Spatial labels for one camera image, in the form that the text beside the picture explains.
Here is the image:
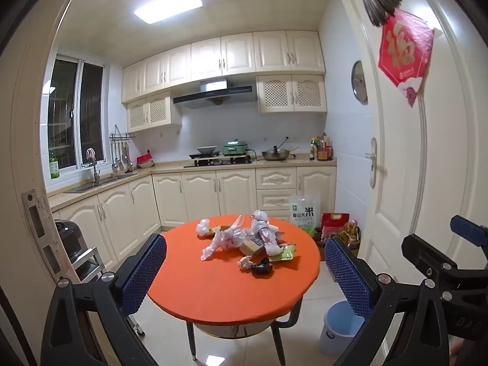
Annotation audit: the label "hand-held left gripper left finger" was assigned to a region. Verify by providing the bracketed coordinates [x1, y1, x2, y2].
[40, 232, 168, 366]

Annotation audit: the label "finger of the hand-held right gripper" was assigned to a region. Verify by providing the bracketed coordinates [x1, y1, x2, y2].
[401, 233, 488, 281]
[450, 215, 488, 250]

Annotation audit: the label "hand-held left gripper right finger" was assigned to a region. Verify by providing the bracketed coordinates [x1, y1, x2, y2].
[324, 236, 454, 366]

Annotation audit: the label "blue plastic bin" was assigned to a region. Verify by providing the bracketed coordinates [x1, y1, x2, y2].
[319, 300, 367, 356]

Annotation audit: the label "green yellow wrapper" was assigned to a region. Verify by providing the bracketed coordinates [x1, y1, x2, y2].
[269, 243, 297, 262]

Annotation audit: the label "black plastic piece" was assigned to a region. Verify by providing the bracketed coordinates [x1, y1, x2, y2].
[251, 258, 273, 276]

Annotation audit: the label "clear plastic bag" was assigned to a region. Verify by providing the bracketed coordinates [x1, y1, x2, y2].
[201, 215, 252, 262]

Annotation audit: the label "white plastic bundle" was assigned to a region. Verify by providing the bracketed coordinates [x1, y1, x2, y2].
[249, 210, 285, 256]

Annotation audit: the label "small cardboard box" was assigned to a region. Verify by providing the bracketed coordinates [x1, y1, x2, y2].
[239, 238, 265, 257]

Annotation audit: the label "metal rack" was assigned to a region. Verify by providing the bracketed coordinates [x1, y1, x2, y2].
[70, 248, 103, 281]

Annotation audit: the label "red rice bag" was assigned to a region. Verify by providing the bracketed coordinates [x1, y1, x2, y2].
[321, 212, 349, 242]

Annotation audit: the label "white door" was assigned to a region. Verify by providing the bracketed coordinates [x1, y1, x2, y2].
[337, 0, 488, 298]

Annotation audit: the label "orange round table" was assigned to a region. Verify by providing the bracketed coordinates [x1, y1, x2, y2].
[147, 215, 321, 366]

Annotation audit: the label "white rice bag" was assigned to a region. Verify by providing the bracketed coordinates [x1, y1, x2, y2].
[289, 192, 321, 237]

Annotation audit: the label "black rice cooker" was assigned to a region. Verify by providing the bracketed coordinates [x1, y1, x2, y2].
[53, 219, 82, 264]

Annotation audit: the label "lower kitchen cabinets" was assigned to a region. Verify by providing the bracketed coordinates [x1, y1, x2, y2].
[57, 166, 337, 271]

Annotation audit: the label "kitchen cabinets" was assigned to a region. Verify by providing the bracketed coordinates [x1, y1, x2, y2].
[121, 30, 328, 133]
[57, 166, 337, 271]

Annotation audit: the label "steel sink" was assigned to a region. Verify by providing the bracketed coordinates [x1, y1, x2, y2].
[64, 171, 138, 194]

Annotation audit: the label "faucet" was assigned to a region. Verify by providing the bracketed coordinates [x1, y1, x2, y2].
[86, 148, 102, 185]

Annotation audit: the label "metal door strike plate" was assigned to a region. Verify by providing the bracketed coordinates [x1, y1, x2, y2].
[21, 190, 63, 275]

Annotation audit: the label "hanging kitchen utensils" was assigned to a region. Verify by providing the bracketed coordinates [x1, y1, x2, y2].
[110, 141, 135, 173]

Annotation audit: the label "group of condiment bottles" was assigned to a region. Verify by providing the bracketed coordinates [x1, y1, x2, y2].
[308, 133, 334, 161]

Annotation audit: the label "gas stove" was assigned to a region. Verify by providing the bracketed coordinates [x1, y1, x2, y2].
[184, 152, 255, 168]

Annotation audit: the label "utensil rack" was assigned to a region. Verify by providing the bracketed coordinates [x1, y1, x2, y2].
[109, 124, 137, 142]

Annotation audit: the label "steel pan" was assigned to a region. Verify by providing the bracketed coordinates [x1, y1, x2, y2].
[261, 136, 300, 162]

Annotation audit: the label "green electric pot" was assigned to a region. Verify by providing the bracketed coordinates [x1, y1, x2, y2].
[221, 143, 250, 158]

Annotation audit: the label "window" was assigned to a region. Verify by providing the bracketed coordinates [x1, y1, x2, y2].
[40, 55, 107, 172]

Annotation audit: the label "red paper decoration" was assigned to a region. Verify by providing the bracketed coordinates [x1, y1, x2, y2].
[377, 8, 435, 108]

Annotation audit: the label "range hood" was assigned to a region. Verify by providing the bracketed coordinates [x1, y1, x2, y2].
[173, 78, 258, 106]

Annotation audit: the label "upper kitchen cabinets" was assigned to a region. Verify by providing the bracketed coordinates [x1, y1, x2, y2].
[121, 30, 328, 133]

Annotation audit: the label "ceiling light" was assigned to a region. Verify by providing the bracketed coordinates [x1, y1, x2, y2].
[133, 0, 204, 24]

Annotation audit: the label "silver door handle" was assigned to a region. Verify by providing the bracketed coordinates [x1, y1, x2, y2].
[365, 137, 386, 189]

